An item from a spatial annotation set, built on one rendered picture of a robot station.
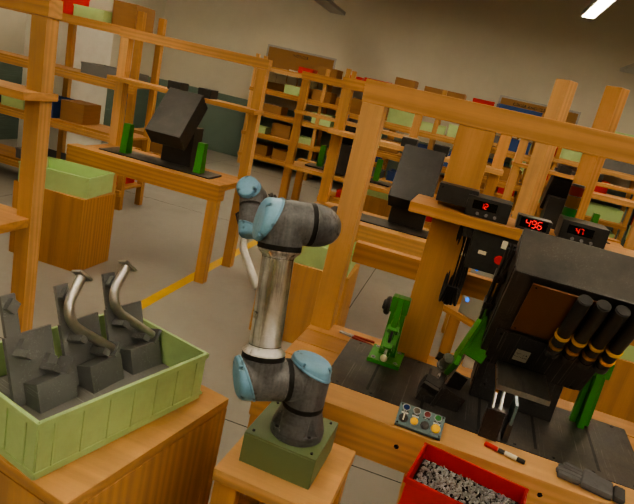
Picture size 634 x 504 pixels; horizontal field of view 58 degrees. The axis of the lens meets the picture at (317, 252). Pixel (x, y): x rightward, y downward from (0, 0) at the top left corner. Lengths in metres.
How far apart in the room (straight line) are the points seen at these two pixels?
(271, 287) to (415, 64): 10.70
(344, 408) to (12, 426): 0.96
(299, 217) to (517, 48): 10.70
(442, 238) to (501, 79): 9.71
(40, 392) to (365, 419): 0.98
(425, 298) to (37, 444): 1.49
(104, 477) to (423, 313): 1.36
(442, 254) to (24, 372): 1.52
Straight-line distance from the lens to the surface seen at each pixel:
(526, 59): 11.98
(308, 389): 1.56
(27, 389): 1.84
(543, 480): 1.99
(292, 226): 1.44
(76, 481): 1.70
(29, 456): 1.68
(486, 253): 2.22
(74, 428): 1.69
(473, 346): 2.05
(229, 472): 1.66
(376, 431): 1.96
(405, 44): 12.07
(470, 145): 2.28
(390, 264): 2.47
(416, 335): 2.45
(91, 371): 1.90
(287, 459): 1.64
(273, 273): 1.46
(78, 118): 7.37
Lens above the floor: 1.87
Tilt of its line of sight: 16 degrees down
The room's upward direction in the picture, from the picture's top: 13 degrees clockwise
